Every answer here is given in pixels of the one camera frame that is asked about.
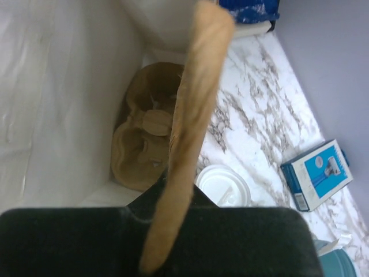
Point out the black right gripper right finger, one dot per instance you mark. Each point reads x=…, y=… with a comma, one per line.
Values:
x=217, y=241

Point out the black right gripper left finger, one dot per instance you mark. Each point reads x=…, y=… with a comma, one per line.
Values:
x=91, y=241

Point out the cardboard cup carrier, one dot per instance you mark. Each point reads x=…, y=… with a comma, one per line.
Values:
x=140, y=143

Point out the brown paper bag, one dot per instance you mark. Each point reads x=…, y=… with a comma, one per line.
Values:
x=64, y=68

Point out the white lid stack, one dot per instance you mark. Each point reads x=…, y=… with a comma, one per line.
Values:
x=224, y=186

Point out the blue razor package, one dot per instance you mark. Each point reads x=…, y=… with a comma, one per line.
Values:
x=317, y=174

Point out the light blue plastic tumbler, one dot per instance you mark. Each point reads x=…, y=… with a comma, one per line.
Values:
x=335, y=263

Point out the cream folding shelf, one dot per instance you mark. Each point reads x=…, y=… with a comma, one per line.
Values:
x=244, y=30

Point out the blue snack packet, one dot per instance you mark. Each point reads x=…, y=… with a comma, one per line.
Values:
x=252, y=11

